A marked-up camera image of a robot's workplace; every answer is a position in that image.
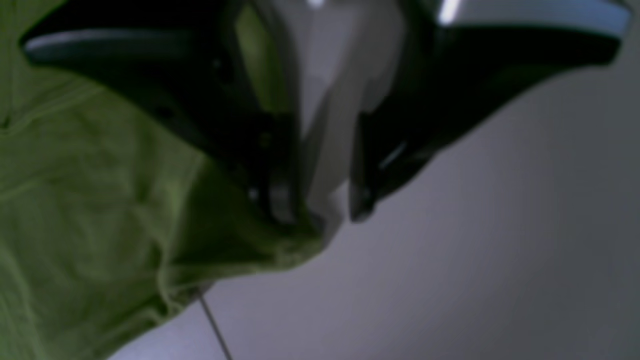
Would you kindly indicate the green T-shirt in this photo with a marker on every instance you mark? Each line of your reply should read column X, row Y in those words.
column 109, row 224

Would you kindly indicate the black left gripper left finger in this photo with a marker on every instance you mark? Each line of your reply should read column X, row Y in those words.
column 179, row 61

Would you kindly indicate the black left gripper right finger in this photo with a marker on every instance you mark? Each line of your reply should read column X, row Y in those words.
column 461, row 61

